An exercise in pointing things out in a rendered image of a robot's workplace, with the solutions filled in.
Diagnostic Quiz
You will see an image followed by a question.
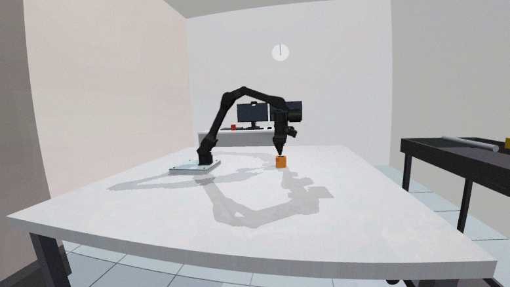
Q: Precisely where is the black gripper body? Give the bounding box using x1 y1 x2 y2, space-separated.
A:
273 123 287 142

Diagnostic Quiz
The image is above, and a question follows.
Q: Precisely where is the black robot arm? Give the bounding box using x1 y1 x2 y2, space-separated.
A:
197 86 301 166

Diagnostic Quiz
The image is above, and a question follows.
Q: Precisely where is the orange block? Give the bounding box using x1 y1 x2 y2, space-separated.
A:
276 156 286 168

